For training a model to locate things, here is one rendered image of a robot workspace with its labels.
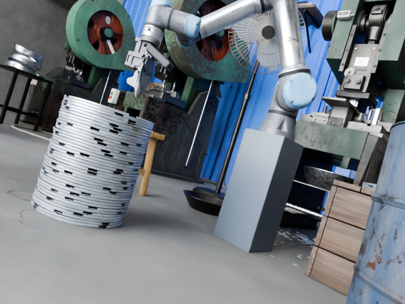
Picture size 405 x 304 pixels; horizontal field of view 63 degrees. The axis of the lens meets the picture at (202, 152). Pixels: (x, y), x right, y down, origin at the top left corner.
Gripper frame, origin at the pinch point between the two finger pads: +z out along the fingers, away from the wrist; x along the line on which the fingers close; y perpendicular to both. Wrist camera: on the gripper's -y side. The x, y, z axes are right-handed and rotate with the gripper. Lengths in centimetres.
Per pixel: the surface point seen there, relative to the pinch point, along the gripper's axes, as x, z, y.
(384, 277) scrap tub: 40, 26, -81
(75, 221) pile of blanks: 26, 43, -7
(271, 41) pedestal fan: -139, -83, -16
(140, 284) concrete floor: 42, 44, -37
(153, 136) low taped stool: -46.6, 12.7, 10.7
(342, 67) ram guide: -93, -58, -68
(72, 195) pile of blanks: 27.2, 35.8, -4.5
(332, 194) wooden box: -16, 14, -74
